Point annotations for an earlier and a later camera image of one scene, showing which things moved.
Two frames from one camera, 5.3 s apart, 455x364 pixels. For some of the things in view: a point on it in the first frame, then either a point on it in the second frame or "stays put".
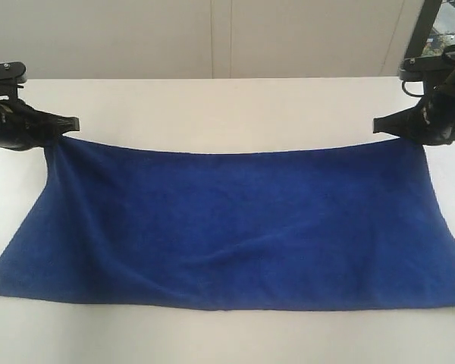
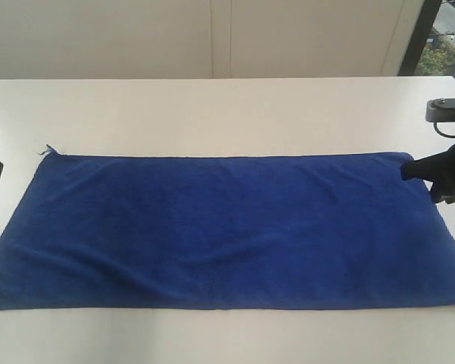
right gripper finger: (403, 123) → (440, 169)
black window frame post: (429, 12) stays put
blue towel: (359, 227) stays put
